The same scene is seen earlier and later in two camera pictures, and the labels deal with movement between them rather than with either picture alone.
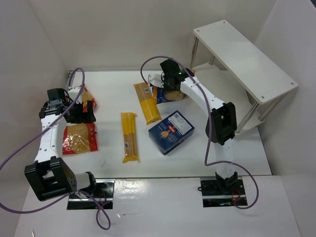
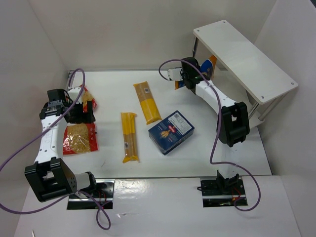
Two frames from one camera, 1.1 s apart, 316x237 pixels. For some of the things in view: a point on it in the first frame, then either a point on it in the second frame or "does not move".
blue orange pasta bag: [161, 96] to [208, 67]
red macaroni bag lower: [79, 138] does not move
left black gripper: [89, 111] does not move
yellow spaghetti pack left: [129, 129] does not move
